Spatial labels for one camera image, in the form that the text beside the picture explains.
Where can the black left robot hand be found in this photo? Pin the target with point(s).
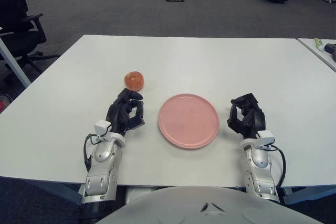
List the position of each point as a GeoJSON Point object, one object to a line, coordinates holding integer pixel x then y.
{"type": "Point", "coordinates": [118, 113]}

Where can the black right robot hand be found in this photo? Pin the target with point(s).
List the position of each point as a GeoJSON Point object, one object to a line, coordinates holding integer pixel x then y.
{"type": "Point", "coordinates": [258, 119]}

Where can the red apple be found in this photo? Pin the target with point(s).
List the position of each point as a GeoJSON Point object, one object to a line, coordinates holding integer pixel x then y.
{"type": "Point", "coordinates": [134, 79]}

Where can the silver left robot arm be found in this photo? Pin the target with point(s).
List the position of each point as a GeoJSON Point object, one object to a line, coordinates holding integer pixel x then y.
{"type": "Point", "coordinates": [102, 166]}

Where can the pink round plate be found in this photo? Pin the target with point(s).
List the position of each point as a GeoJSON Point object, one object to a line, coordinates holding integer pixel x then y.
{"type": "Point", "coordinates": [189, 120]}

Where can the green tube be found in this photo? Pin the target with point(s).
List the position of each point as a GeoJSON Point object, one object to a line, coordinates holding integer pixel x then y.
{"type": "Point", "coordinates": [319, 43]}

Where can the black handheld remote controller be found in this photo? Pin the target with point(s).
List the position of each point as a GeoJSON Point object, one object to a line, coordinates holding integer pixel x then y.
{"type": "Point", "coordinates": [330, 47]}

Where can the grey robot torso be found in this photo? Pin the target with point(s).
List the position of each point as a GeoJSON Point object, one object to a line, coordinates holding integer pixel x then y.
{"type": "Point", "coordinates": [183, 205]}

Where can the small red object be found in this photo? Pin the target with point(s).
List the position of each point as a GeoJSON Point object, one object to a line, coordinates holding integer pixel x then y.
{"type": "Point", "coordinates": [2, 106]}

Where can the grey desk leg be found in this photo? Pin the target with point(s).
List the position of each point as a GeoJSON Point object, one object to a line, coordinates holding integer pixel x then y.
{"type": "Point", "coordinates": [13, 62]}

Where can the black office chair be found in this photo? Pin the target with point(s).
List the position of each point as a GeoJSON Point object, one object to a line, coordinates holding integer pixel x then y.
{"type": "Point", "coordinates": [15, 35]}

